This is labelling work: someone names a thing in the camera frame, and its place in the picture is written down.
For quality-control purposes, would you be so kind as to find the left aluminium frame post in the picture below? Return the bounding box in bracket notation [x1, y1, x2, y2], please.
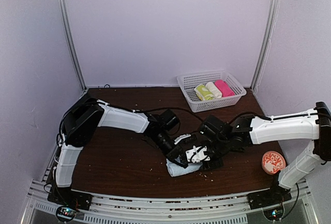
[58, 0, 87, 92]

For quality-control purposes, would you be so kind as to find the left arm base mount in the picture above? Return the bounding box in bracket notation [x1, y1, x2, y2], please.
[47, 185, 93, 211]

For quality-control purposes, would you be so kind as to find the red patterned bowl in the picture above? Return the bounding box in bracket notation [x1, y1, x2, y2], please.
[262, 151, 286, 175]

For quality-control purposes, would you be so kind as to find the rolled pink towel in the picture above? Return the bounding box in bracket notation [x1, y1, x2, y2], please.
[214, 80, 235, 97]

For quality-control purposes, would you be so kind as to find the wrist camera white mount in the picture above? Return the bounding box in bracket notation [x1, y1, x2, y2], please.
[185, 146, 210, 163]
[174, 133, 193, 145]

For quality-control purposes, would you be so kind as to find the rolled white towel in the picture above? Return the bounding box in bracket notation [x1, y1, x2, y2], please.
[205, 82, 222, 99]

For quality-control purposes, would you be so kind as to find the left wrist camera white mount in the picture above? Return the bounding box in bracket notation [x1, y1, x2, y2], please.
[174, 133, 193, 145]

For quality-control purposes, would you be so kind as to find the light blue towel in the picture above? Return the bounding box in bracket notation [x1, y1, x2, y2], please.
[166, 160, 202, 177]

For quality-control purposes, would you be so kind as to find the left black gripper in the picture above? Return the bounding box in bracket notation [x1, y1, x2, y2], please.
[150, 131, 188, 169]

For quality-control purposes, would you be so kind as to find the aluminium frame post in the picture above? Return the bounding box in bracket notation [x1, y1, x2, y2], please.
[250, 0, 279, 92]
[58, 0, 87, 92]

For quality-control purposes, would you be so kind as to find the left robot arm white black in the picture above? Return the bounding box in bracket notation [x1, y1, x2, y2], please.
[53, 99, 188, 205]

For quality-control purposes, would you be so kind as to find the green patterned towel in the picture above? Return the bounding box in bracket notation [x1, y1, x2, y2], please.
[194, 84, 215, 101]

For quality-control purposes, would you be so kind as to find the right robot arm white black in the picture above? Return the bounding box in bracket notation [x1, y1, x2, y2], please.
[199, 102, 330, 204]

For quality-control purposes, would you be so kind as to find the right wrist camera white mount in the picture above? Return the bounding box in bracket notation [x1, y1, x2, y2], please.
[185, 146, 210, 163]

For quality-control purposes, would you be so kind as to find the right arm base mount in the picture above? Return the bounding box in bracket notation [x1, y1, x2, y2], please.
[247, 182, 292, 210]

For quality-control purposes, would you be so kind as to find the right aluminium frame post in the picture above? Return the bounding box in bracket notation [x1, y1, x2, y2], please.
[250, 0, 279, 92]

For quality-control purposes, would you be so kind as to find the white plastic basket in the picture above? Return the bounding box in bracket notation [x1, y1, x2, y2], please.
[177, 70, 246, 113]

